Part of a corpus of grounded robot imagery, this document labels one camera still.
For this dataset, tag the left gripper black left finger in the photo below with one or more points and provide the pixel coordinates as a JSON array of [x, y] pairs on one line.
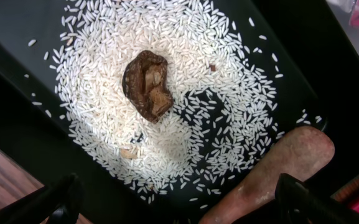
[[60, 202]]

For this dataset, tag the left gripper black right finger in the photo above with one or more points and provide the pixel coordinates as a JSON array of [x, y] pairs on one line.
[[301, 205]]

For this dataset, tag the uncooked white rice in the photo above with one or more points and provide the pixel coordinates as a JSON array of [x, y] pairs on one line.
[[174, 96]]

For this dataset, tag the black rectangular bin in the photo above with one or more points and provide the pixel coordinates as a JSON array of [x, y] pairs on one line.
[[32, 134]]

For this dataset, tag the brown food scrap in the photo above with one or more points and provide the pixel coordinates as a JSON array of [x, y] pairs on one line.
[[144, 85]]

